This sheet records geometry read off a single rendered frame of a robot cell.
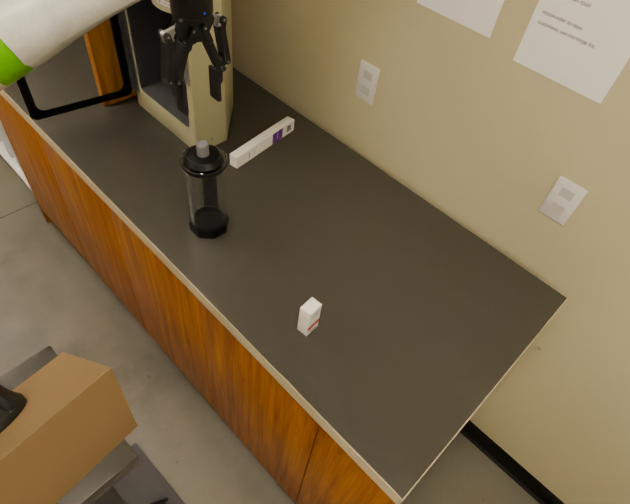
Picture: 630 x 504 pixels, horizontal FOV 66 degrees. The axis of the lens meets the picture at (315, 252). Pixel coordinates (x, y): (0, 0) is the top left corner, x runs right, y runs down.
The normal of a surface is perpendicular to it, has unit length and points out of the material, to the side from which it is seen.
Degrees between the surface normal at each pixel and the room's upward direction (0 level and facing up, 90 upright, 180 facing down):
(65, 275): 0
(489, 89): 90
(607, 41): 90
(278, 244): 0
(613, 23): 90
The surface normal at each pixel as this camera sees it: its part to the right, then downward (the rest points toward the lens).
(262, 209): 0.11, -0.64
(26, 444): 0.79, 0.52
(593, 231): -0.70, 0.49
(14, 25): 0.39, 0.38
